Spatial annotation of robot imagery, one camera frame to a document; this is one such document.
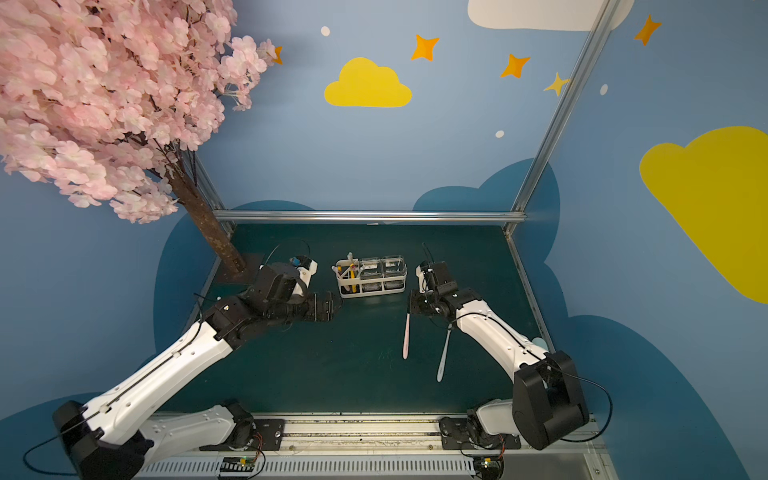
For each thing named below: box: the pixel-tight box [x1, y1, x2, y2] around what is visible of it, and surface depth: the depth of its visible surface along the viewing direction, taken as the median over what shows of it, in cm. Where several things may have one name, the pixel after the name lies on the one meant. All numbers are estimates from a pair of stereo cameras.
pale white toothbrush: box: [437, 324, 453, 383], surface depth 88 cm
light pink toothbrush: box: [403, 313, 410, 360], surface depth 87 cm
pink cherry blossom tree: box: [0, 0, 279, 274], surface depth 52 cm
